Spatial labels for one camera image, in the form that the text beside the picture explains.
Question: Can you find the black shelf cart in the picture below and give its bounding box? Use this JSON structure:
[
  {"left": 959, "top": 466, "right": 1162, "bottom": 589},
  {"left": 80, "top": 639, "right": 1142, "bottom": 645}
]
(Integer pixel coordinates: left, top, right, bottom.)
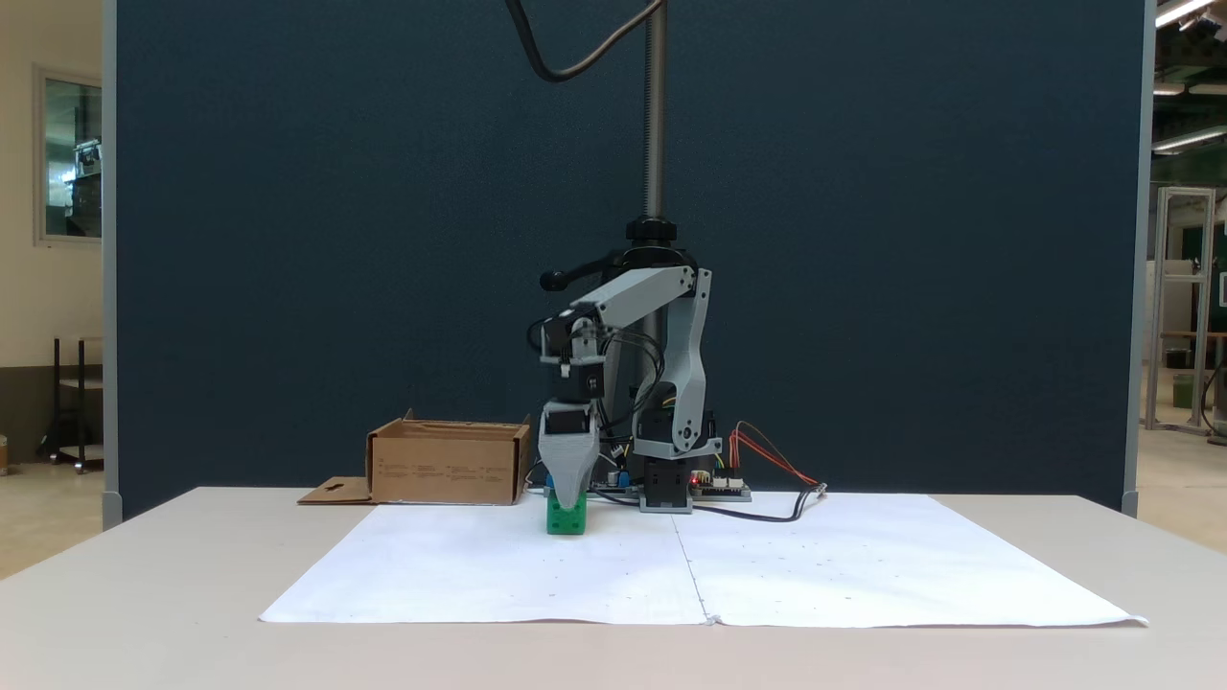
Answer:
[{"left": 38, "top": 335, "right": 104, "bottom": 473}]

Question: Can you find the black hanging camera cable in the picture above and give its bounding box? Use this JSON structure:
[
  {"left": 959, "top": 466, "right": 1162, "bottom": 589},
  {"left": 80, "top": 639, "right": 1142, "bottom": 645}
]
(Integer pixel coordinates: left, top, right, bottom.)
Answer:
[{"left": 505, "top": 0, "right": 665, "bottom": 83}]

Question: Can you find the dark blue partition panel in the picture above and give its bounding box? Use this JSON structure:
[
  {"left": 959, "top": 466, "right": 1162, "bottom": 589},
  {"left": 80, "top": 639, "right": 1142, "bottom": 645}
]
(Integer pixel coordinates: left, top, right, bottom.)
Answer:
[{"left": 103, "top": 0, "right": 1156, "bottom": 530}]

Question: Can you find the fluorescent ceiling light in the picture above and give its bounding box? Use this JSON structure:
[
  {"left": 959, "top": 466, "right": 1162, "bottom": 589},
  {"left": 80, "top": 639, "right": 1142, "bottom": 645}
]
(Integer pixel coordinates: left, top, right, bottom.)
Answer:
[
  {"left": 1153, "top": 125, "right": 1227, "bottom": 154},
  {"left": 1155, "top": 0, "right": 1218, "bottom": 28}
]

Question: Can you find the black and orange power cable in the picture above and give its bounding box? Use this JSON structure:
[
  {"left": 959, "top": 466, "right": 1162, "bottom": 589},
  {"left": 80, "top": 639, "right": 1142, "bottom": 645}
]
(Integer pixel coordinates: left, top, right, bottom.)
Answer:
[{"left": 692, "top": 419, "right": 827, "bottom": 524}]

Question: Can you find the black elbow wire loop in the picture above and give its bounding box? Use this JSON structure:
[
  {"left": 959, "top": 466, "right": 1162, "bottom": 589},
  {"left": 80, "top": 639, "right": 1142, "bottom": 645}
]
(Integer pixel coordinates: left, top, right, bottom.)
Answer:
[{"left": 599, "top": 329, "right": 668, "bottom": 437}]

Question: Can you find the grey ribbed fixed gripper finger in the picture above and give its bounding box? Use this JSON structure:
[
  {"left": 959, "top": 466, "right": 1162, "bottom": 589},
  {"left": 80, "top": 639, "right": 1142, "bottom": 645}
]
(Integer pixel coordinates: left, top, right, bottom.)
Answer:
[{"left": 538, "top": 431, "right": 601, "bottom": 511}]

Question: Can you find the circuit board with coloured wires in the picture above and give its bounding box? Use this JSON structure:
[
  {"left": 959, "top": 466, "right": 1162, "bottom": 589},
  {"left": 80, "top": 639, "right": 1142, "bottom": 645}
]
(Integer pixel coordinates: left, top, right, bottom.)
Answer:
[{"left": 690, "top": 470, "right": 752, "bottom": 502}]

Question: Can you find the wall window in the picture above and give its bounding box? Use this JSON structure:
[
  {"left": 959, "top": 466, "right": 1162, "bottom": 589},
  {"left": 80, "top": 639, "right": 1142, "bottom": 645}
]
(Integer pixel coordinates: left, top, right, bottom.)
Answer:
[{"left": 34, "top": 65, "right": 104, "bottom": 248}]

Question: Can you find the brown cardboard box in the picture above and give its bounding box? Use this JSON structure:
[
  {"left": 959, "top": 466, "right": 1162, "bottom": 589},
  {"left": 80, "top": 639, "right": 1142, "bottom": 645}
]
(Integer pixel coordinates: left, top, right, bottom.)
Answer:
[{"left": 297, "top": 409, "right": 534, "bottom": 507}]

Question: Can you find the large white paper sheet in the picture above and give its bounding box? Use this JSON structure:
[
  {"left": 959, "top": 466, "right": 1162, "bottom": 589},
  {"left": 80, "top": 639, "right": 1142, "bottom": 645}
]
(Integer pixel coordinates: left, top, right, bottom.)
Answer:
[{"left": 259, "top": 494, "right": 1148, "bottom": 629}]

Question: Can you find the green die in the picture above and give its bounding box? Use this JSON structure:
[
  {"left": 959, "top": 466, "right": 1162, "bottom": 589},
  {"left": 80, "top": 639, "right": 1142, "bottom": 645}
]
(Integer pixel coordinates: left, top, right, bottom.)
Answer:
[{"left": 546, "top": 488, "right": 588, "bottom": 537}]

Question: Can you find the metal camera stand with clamp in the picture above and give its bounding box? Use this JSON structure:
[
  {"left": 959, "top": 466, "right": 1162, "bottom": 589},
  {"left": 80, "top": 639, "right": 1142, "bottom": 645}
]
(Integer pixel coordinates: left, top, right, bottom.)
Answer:
[{"left": 540, "top": 0, "right": 706, "bottom": 471}]

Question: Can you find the blue circuit board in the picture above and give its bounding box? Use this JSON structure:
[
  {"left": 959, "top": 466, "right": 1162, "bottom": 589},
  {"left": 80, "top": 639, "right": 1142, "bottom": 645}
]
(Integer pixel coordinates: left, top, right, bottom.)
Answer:
[{"left": 544, "top": 469, "right": 638, "bottom": 497}]

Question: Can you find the aluminium profile frame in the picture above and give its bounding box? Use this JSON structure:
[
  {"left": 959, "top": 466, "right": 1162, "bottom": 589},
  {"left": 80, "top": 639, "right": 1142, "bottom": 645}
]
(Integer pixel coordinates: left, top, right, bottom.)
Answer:
[{"left": 1146, "top": 187, "right": 1218, "bottom": 432}]

